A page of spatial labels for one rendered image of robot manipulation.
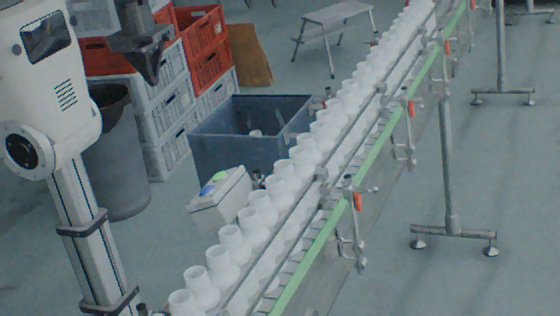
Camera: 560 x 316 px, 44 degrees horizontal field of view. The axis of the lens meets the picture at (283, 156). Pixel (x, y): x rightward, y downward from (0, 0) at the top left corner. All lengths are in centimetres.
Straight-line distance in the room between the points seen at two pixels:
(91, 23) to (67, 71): 213
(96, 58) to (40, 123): 227
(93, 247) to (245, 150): 54
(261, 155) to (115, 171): 167
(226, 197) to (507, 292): 164
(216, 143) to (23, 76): 72
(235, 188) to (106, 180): 223
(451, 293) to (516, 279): 26
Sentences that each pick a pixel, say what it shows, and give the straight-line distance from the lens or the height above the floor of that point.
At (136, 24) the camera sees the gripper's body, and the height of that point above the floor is 151.
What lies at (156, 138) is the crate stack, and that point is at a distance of 396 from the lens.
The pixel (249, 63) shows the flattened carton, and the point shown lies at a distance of 506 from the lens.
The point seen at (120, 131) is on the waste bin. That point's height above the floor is 49.
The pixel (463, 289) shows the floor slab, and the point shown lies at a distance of 285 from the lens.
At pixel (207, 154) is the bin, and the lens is 215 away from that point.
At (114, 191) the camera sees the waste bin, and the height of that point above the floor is 19.
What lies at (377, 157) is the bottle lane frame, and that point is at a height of 97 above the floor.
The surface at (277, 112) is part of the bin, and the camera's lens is 233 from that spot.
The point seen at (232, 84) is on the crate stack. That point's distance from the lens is 498.
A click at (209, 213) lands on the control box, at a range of 142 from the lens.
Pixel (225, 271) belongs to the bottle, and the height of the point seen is 113.
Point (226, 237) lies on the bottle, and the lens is 118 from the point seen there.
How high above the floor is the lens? 179
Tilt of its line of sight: 26 degrees down
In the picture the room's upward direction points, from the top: 11 degrees counter-clockwise
